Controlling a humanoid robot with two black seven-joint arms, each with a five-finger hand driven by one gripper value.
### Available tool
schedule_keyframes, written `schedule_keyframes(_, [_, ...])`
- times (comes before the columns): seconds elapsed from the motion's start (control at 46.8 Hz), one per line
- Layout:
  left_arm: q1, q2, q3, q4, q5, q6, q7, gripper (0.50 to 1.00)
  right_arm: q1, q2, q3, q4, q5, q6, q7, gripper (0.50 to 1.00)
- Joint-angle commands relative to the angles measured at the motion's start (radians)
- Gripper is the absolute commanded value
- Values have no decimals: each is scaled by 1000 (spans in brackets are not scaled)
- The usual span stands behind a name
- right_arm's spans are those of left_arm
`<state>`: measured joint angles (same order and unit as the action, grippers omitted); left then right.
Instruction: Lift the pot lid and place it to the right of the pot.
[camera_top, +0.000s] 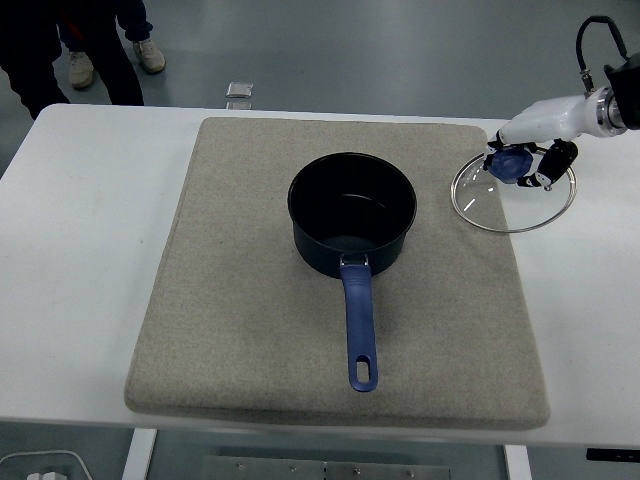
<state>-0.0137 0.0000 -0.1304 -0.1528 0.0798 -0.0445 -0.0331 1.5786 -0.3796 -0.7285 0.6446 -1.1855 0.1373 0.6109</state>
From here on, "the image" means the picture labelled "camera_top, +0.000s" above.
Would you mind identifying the white cable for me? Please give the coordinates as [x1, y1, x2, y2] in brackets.
[0, 449, 94, 480]

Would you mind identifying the grey metal plate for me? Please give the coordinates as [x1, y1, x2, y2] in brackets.
[199, 454, 454, 480]

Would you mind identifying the person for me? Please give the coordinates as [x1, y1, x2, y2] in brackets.
[58, 0, 167, 90]
[0, 0, 146, 120]

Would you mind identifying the dark pot with blue handle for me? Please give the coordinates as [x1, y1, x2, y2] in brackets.
[286, 152, 419, 393]

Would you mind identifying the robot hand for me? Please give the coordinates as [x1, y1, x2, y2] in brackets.
[482, 88, 612, 192]

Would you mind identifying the beige fabric mat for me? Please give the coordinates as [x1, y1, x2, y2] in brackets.
[123, 117, 551, 431]

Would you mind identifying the glass lid with blue knob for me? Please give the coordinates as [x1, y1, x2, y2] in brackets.
[451, 142, 576, 234]

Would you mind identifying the white table leg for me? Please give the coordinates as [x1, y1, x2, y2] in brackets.
[122, 428, 159, 480]
[503, 443, 532, 480]

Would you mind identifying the black table control panel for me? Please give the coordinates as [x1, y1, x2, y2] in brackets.
[585, 448, 640, 462]

